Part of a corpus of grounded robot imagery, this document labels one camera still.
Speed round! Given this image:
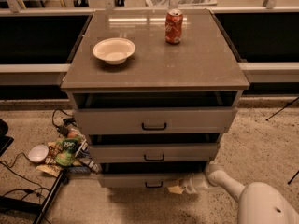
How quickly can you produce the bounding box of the grey drawer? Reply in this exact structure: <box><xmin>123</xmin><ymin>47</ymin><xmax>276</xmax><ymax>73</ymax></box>
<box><xmin>99</xmin><ymin>161</ymin><xmax>206</xmax><ymax>189</ymax></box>
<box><xmin>71</xmin><ymin>91</ymin><xmax>239</xmax><ymax>136</ymax></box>
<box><xmin>89</xmin><ymin>133</ymin><xmax>220</xmax><ymax>163</ymax></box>

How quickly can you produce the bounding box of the grey drawer cabinet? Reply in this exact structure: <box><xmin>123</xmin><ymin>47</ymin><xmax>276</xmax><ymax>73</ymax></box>
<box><xmin>60</xmin><ymin>8</ymin><xmax>250</xmax><ymax>173</ymax></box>

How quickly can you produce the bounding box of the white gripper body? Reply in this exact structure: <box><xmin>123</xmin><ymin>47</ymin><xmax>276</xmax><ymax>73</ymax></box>
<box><xmin>181</xmin><ymin>173</ymin><xmax>211</xmax><ymax>194</ymax></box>

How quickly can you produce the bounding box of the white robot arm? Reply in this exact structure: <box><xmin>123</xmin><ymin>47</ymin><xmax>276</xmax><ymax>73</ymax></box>
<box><xmin>168</xmin><ymin>164</ymin><xmax>299</xmax><ymax>224</ymax></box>

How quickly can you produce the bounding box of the white bowl on floor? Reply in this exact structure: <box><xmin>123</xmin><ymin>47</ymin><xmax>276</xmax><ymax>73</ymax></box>
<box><xmin>28</xmin><ymin>145</ymin><xmax>49</xmax><ymax>163</ymax></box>

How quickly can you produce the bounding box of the black power adapter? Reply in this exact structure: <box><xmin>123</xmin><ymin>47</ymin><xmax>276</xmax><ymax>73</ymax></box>
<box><xmin>57</xmin><ymin>126</ymin><xmax>69</xmax><ymax>136</ymax></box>

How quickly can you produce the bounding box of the green snack bag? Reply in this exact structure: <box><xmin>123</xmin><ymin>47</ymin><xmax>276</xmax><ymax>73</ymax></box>
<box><xmin>55</xmin><ymin>138</ymin><xmax>78</xmax><ymax>167</ymax></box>

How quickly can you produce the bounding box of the white bowl on cabinet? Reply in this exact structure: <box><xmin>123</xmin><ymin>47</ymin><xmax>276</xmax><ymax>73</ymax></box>
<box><xmin>93</xmin><ymin>38</ymin><xmax>135</xmax><ymax>65</ymax></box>

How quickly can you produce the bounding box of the black stand base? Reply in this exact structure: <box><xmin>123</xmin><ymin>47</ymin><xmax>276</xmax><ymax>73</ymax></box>
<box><xmin>0</xmin><ymin>170</ymin><xmax>68</xmax><ymax>224</ymax></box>

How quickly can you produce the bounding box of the yellow snack packet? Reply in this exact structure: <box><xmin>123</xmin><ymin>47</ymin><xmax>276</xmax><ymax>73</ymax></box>
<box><xmin>36</xmin><ymin>164</ymin><xmax>62</xmax><ymax>177</ymax></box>

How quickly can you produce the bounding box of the red soda can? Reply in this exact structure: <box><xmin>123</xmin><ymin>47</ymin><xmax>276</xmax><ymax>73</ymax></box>
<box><xmin>165</xmin><ymin>9</ymin><xmax>183</xmax><ymax>44</ymax></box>

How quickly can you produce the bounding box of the black floor cable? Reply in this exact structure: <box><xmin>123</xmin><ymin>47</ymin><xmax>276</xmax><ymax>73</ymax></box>
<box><xmin>0</xmin><ymin>152</ymin><xmax>52</xmax><ymax>203</ymax></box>

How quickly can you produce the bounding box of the black tripod leg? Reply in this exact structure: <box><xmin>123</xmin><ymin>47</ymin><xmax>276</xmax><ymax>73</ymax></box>
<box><xmin>287</xmin><ymin>171</ymin><xmax>299</xmax><ymax>185</ymax></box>

